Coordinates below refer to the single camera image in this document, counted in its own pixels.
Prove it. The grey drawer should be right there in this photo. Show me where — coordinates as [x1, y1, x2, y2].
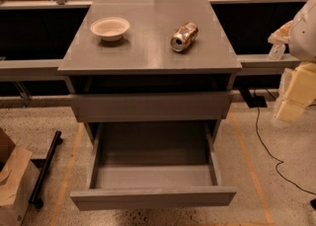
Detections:
[70, 121, 236, 210]
[70, 92, 231, 122]

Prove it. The black metal bar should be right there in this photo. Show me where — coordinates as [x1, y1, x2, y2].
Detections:
[29, 130, 63, 209]

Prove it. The grey top drawer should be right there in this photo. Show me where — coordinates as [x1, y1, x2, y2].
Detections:
[70, 92, 231, 122]

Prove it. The white paper bowl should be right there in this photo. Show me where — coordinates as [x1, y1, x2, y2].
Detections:
[90, 17, 130, 41]

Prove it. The cardboard box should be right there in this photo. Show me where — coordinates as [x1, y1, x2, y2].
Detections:
[0, 128, 40, 226]

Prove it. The crushed orange soda can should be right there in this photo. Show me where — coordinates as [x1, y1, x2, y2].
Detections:
[170, 22, 198, 52]

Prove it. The black floor cable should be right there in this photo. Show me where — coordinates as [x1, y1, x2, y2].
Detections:
[255, 88, 316, 196]

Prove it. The grey metal rail shelf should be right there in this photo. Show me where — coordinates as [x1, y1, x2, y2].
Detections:
[0, 53, 300, 82]

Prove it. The grey drawer cabinet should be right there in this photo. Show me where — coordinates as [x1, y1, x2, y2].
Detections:
[58, 0, 241, 139]

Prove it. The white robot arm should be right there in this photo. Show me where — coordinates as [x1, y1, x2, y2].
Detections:
[268, 0, 316, 127]

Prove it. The black floor power box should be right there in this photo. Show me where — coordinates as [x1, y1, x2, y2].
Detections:
[239, 87, 268, 109]

